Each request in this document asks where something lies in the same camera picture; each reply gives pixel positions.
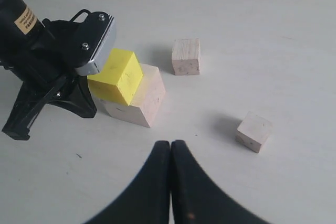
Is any medium wooden cube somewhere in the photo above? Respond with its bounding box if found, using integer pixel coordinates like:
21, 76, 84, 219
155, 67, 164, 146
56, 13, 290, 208
172, 38, 201, 76

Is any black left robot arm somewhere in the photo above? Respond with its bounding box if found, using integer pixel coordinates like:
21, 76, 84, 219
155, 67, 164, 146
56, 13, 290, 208
1, 0, 97, 141

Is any large wooden cube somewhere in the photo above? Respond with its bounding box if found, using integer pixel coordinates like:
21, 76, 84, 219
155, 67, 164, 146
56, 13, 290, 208
94, 63, 165, 128

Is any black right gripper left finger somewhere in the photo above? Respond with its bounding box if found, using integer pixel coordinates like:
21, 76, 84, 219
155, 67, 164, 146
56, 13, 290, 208
87, 141, 170, 224

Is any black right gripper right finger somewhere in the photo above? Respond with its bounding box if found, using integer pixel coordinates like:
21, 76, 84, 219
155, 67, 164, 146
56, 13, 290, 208
171, 140, 267, 223

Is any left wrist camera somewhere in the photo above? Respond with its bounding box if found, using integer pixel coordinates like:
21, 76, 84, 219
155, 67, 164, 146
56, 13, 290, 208
67, 12, 116, 76

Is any small wooden cube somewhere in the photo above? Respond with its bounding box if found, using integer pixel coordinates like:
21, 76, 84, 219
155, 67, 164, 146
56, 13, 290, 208
235, 112, 273, 153

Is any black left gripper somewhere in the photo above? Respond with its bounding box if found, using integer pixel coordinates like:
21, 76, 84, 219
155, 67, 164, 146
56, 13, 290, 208
1, 18, 96, 140

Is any yellow cube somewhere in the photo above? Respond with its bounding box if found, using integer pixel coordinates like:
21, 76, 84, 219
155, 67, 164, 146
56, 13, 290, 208
88, 48, 143, 106

